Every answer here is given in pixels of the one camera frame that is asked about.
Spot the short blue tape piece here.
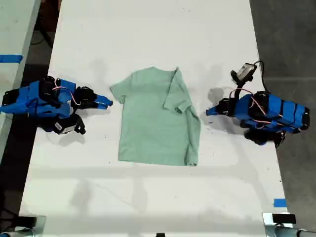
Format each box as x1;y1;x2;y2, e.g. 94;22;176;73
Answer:
273;198;288;208

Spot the white side table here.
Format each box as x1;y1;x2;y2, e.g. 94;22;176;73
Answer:
0;0;42;158

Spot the pale green T-shirt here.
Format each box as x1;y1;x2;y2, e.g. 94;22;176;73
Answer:
109;66;202;167

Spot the black curved camera stalk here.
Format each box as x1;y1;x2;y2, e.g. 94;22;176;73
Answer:
230;70;254;101

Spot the black camera cable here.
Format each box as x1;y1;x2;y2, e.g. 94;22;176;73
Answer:
253;60;273;94

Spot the thin black floor cable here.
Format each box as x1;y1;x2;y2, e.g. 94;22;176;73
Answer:
30;23;54;49

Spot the metal table clamp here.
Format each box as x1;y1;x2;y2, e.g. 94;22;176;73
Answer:
262;212;316;237
0;215;47;237

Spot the small black box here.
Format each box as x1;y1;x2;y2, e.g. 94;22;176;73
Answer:
18;215;38;227
272;213;297;224

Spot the grey black camera box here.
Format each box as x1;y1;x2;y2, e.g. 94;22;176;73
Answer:
236;62;256;80

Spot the black camera box white label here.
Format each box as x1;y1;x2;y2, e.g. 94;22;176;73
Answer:
52;118;75;135

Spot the long blue tape strip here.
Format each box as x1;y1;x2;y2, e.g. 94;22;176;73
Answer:
0;54;24;65

